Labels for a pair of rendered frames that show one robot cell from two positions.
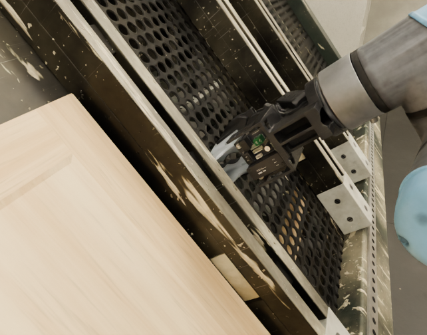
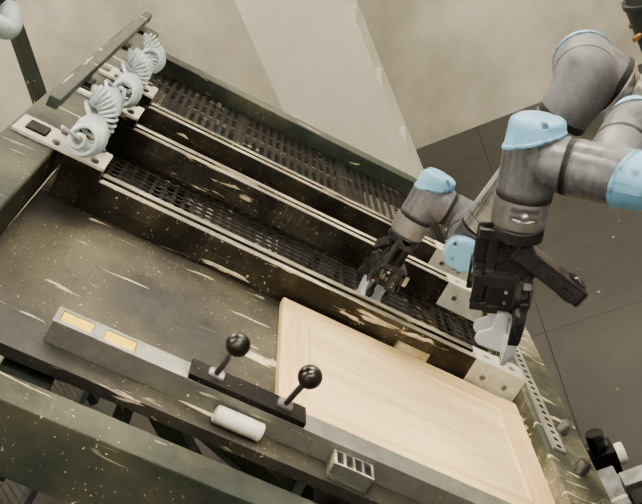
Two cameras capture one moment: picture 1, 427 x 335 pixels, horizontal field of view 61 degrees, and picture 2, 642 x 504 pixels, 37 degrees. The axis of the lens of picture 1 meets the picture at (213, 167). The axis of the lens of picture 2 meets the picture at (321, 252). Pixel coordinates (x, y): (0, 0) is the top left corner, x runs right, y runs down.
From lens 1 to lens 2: 1.59 m
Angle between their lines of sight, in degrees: 15
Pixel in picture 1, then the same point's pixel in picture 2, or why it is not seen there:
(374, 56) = (410, 208)
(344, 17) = (344, 74)
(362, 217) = not seen: hidden behind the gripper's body
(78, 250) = (341, 351)
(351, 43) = (376, 104)
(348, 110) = (413, 234)
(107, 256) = (352, 352)
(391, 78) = (422, 214)
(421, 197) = (447, 252)
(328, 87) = (400, 229)
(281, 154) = (397, 271)
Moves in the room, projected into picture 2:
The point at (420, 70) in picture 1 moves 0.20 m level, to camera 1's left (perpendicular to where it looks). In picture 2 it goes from (431, 206) to (348, 252)
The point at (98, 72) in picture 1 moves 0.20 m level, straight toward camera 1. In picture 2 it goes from (292, 280) to (351, 289)
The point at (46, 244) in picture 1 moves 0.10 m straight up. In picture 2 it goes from (331, 351) to (311, 308)
